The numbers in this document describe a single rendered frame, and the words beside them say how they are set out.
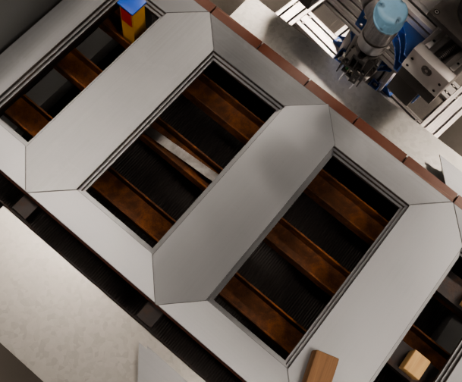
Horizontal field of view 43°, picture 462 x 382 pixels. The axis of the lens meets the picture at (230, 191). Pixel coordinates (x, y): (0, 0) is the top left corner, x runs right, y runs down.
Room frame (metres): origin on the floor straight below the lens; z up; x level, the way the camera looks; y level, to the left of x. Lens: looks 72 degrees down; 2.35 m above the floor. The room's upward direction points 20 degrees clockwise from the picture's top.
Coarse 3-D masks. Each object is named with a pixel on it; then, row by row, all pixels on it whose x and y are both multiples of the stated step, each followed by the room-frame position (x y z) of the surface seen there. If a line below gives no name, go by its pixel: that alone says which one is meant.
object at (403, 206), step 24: (192, 72) 0.79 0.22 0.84; (240, 72) 0.84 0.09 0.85; (0, 96) 0.52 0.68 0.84; (168, 96) 0.69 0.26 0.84; (264, 96) 0.80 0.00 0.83; (0, 120) 0.46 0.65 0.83; (24, 144) 0.42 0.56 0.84; (360, 168) 0.69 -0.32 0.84; (384, 192) 0.65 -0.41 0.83; (240, 264) 0.32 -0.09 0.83; (360, 264) 0.43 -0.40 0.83; (216, 288) 0.23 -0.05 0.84; (192, 336) 0.10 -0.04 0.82; (312, 336) 0.20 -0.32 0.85; (288, 360) 0.13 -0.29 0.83; (456, 360) 0.28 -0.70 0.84
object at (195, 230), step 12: (192, 216) 0.39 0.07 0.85; (180, 228) 0.35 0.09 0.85; (192, 228) 0.36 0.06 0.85; (204, 228) 0.37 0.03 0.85; (216, 228) 0.38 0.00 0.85; (192, 240) 0.33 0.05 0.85; (204, 240) 0.34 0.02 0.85; (216, 240) 0.35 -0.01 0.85; (228, 240) 0.36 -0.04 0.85; (204, 252) 0.31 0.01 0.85; (216, 252) 0.32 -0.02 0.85; (228, 252) 0.33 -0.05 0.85; (240, 252) 0.34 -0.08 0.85; (216, 264) 0.29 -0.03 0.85; (228, 264) 0.30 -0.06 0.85
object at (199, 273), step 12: (168, 240) 0.30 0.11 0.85; (180, 240) 0.32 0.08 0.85; (156, 252) 0.26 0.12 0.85; (168, 252) 0.28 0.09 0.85; (180, 252) 0.29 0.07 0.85; (192, 252) 0.30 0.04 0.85; (168, 264) 0.25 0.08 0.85; (180, 264) 0.26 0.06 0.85; (192, 264) 0.27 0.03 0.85; (204, 264) 0.28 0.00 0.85; (180, 276) 0.23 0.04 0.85; (192, 276) 0.24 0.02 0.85; (204, 276) 0.25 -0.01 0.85; (216, 276) 0.26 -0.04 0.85; (204, 288) 0.22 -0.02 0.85
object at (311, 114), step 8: (296, 112) 0.78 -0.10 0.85; (304, 112) 0.79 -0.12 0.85; (312, 112) 0.80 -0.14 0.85; (320, 112) 0.81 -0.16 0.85; (304, 120) 0.77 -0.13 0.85; (312, 120) 0.77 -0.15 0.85; (320, 120) 0.78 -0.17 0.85; (328, 120) 0.79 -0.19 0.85; (320, 128) 0.76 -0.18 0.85; (328, 128) 0.77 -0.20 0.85; (328, 136) 0.74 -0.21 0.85
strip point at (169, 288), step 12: (156, 264) 0.24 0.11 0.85; (156, 276) 0.21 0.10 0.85; (168, 276) 0.22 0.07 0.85; (156, 288) 0.18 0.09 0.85; (168, 288) 0.19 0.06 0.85; (180, 288) 0.20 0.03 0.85; (192, 288) 0.21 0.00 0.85; (156, 300) 0.15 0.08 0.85; (168, 300) 0.16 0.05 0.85; (180, 300) 0.17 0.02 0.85; (192, 300) 0.18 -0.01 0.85; (204, 300) 0.19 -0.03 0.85
